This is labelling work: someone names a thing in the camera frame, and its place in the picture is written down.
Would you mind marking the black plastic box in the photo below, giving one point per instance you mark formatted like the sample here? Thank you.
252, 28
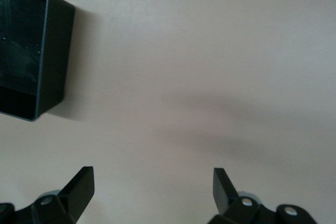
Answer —
23, 51

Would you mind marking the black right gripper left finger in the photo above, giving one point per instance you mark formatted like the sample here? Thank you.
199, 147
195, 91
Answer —
78, 192

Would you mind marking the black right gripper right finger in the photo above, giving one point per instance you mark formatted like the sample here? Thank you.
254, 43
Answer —
223, 195

